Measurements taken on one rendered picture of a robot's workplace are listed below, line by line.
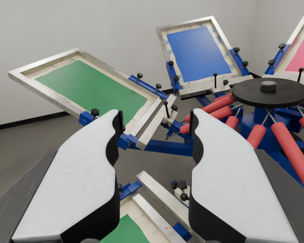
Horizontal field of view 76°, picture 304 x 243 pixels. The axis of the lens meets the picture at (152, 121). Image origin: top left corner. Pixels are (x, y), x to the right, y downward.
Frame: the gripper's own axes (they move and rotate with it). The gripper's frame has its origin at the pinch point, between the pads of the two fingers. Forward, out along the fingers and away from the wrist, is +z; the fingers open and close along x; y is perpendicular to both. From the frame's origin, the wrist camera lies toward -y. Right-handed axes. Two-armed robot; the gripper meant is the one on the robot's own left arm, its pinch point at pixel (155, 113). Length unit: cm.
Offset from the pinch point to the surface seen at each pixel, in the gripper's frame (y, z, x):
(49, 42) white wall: 45, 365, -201
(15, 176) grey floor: 197, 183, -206
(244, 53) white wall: 88, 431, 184
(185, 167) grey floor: 164, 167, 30
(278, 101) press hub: 29, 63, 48
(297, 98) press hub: 28, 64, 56
